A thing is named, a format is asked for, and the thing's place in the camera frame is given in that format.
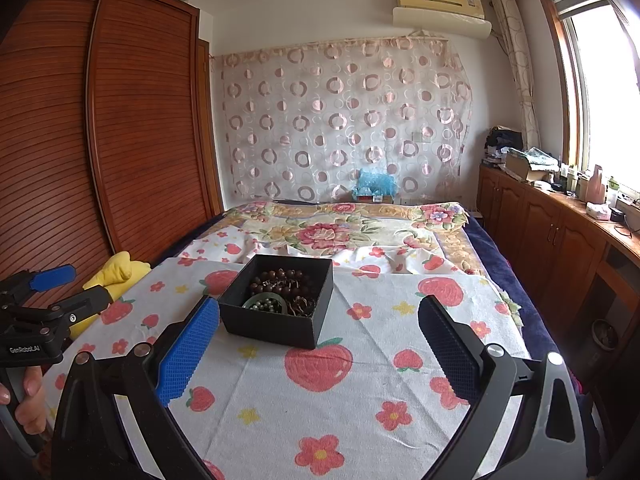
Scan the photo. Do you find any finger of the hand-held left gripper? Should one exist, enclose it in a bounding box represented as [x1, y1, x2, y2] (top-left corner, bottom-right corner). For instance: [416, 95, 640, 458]
[0, 264, 77, 297]
[47, 286, 115, 330]

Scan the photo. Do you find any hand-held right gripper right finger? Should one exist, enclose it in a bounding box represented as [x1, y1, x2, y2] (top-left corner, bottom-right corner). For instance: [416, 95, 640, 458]
[417, 294, 601, 480]

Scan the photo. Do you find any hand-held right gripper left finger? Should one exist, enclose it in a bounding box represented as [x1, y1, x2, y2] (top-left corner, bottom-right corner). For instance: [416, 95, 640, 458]
[50, 294, 221, 480]

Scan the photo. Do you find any pale green jade bangle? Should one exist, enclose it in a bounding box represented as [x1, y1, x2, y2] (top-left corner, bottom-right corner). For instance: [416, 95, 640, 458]
[242, 292, 290, 316]

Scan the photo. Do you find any black jewelry box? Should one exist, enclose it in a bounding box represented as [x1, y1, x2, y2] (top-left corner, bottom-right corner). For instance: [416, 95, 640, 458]
[217, 254, 334, 351]

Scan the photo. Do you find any dark wooden bead bracelet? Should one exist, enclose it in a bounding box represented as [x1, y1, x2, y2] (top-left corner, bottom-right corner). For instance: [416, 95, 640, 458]
[247, 267, 321, 301]

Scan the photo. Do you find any long brown bead necklace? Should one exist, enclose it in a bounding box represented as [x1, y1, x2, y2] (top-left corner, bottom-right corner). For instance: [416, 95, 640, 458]
[287, 294, 319, 317]

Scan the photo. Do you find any person's left hand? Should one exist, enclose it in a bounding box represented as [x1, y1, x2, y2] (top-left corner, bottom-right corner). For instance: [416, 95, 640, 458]
[0, 365, 49, 443]

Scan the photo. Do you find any yellow plush toy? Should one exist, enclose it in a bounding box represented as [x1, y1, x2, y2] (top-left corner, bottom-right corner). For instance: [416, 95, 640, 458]
[70, 252, 151, 341]

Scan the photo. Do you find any strawberry print cloth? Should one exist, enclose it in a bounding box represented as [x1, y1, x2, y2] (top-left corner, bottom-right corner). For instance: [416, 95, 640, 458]
[40, 222, 533, 480]

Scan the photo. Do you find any dark blue bed sheet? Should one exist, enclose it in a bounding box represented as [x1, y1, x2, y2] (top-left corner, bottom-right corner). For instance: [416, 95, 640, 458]
[462, 210, 583, 381]

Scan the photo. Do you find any long wooden cabinet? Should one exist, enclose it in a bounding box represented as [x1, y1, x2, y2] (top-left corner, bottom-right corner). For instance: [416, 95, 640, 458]
[475, 160, 640, 411]

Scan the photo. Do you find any dark round bowl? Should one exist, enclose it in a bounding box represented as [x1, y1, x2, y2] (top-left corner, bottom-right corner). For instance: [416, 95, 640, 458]
[591, 320, 620, 348]

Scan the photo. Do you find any slatted wooden wardrobe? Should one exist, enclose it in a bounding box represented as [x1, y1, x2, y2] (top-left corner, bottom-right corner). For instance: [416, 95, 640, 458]
[0, 0, 226, 281]

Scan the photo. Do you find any floral blanket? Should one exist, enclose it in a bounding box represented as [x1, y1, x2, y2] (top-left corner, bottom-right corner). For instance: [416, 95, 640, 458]
[200, 201, 523, 328]

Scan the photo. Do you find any blue bubble wrap bundle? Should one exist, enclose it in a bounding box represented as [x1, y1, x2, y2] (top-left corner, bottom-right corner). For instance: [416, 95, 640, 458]
[351, 167, 397, 197]

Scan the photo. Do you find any open cardboard box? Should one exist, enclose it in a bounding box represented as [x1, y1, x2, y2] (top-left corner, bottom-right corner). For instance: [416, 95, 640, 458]
[502, 147, 558, 183]

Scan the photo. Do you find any pile of dark items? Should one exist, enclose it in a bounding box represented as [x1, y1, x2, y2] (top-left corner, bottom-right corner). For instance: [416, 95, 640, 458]
[484, 127, 523, 163]

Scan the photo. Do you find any sheer circle pattern curtain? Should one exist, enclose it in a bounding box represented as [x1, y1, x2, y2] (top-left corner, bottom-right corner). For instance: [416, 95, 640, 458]
[212, 35, 473, 206]

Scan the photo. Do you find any beige window curtain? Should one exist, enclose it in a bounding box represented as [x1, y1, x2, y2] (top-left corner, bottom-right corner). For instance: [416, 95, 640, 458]
[490, 0, 543, 148]

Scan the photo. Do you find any wooden frame window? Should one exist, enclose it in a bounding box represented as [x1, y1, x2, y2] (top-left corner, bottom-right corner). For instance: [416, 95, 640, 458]
[537, 0, 640, 201]

